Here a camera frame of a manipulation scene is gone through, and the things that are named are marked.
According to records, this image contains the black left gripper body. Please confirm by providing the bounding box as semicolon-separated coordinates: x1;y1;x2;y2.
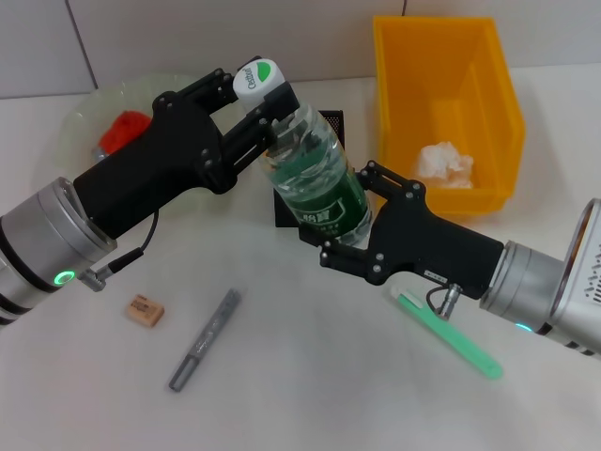
73;91;240;241

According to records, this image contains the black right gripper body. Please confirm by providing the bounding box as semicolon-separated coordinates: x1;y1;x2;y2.
364;184;506;302

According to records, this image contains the orange fruit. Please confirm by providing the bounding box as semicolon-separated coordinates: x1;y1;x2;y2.
98;110;154;156

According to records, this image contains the white paper ball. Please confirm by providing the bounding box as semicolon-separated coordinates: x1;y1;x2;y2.
406;140;476;191

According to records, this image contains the clear green-label water bottle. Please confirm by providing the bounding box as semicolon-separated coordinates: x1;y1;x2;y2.
232;55;375;248

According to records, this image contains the green toothbrush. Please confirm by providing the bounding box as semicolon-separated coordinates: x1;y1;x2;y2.
390;287;503;381

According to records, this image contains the black mesh pen holder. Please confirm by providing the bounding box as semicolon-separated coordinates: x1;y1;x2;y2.
271;108;347;229

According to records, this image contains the pale green glass fruit plate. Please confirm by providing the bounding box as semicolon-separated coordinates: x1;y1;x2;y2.
55;72;245;208

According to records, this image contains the small beige eraser block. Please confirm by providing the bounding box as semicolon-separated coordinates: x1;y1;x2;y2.
124;293;166;329

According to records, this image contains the silver grey pen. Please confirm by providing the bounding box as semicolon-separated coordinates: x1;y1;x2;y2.
168;288;243;394

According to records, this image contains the yellow plastic bin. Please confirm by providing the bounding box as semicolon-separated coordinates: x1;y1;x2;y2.
373;15;527;216

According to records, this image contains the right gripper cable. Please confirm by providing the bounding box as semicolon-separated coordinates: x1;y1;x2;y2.
424;281;464;319

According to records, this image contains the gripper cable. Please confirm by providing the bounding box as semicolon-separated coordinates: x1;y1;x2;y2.
77;209;161;293
424;281;464;319

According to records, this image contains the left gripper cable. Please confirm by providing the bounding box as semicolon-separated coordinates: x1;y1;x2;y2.
77;209;161;293

